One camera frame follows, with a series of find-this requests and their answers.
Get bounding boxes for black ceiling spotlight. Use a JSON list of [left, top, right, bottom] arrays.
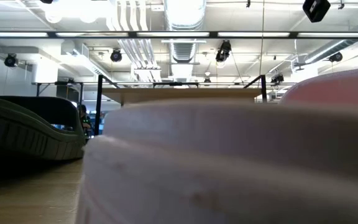
[[109, 49, 123, 63], [4, 53, 19, 68], [215, 39, 232, 63], [328, 51, 344, 63]]

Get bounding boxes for person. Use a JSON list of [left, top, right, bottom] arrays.
[[77, 104, 93, 138]]

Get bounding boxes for wooden shelf with black frame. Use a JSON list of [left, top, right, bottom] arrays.
[[93, 74, 269, 136]]

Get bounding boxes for silver ventilation duct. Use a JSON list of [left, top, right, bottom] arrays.
[[163, 0, 207, 63]]

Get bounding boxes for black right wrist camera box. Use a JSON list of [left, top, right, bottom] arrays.
[[302, 0, 331, 23]]

